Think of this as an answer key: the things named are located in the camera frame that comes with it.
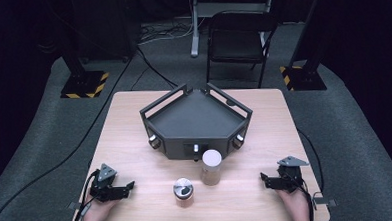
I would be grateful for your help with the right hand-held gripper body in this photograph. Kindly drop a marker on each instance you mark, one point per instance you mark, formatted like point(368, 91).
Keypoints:
point(292, 178)

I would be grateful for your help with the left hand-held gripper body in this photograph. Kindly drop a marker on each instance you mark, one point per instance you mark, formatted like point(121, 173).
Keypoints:
point(102, 187)

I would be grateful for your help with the glass jar silver lid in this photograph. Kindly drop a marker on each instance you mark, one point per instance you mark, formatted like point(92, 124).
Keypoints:
point(183, 191)

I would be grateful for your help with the glass jar white lid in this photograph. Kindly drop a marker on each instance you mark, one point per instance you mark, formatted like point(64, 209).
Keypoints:
point(212, 168)

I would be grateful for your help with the black corner rack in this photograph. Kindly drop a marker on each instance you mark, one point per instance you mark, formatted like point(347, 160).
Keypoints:
point(194, 120)

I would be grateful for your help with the person's left hand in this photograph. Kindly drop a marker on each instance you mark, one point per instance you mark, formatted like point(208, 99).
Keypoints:
point(98, 211)

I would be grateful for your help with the person's right hand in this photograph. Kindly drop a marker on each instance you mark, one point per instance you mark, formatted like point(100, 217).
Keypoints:
point(298, 204)

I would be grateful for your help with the grey tape piece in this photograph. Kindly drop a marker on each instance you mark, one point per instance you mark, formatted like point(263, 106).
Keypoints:
point(324, 202)
point(75, 206)

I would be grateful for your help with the silver rack knob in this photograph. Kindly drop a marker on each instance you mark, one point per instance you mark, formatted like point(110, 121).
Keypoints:
point(238, 140)
point(153, 141)
point(196, 150)

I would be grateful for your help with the black stand striped base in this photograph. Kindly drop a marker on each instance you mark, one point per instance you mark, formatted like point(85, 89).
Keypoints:
point(304, 79)
point(84, 83)

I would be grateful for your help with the black folding chair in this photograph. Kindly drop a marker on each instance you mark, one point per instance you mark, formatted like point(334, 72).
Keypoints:
point(236, 42)

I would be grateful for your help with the black cabinet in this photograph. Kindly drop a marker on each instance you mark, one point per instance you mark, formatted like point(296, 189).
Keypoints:
point(107, 27)

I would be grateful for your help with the grey metal stand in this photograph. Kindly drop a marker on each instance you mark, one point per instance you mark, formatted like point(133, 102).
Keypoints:
point(195, 30)

